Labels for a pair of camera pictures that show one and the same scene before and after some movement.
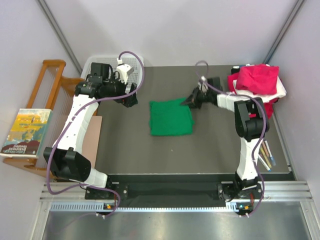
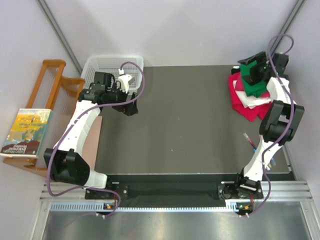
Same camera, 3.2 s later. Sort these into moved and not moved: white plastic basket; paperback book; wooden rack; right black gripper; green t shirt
Moved: right black gripper; green t shirt
Not moved: wooden rack; paperback book; white plastic basket
